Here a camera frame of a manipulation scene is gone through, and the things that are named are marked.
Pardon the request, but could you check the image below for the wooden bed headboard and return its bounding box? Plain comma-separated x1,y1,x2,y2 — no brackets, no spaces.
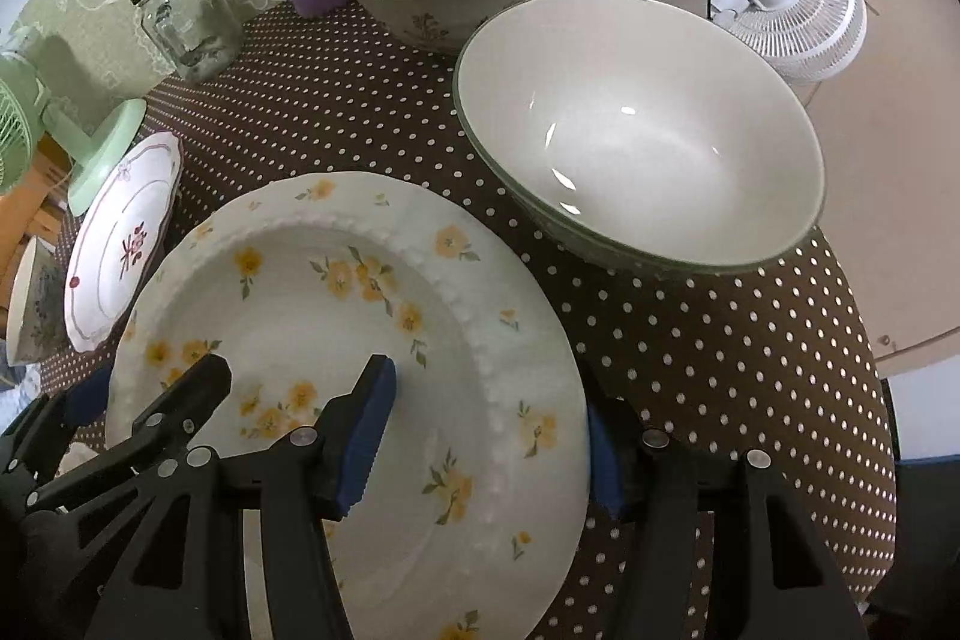
0,134,83,281

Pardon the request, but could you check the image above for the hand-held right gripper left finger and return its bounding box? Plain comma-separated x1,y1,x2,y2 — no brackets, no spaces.
82,353,397,640

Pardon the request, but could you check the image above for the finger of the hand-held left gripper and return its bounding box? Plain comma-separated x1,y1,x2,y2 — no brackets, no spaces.
26,353,233,515
0,376,110,485

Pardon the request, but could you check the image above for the green desk fan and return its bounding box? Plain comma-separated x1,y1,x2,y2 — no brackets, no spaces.
0,29,147,217

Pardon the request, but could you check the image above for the pink floral white plate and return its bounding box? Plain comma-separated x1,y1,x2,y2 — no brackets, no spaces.
64,131,183,354

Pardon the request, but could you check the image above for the brown polka dot tablecloth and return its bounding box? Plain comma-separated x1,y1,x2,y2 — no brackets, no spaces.
37,0,901,640

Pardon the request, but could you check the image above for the yellow floral white plate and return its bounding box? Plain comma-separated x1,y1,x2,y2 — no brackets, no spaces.
105,173,592,640

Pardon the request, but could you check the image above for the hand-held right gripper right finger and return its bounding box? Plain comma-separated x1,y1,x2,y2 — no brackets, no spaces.
587,400,863,640

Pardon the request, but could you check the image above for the floral ceramic cup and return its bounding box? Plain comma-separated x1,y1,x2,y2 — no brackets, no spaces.
6,235,72,365

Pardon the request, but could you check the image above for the glass jar with black lid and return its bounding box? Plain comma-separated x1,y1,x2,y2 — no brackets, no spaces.
129,0,245,84

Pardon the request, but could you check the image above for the blue checked printed blanket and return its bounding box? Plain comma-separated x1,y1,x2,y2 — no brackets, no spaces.
0,364,42,438

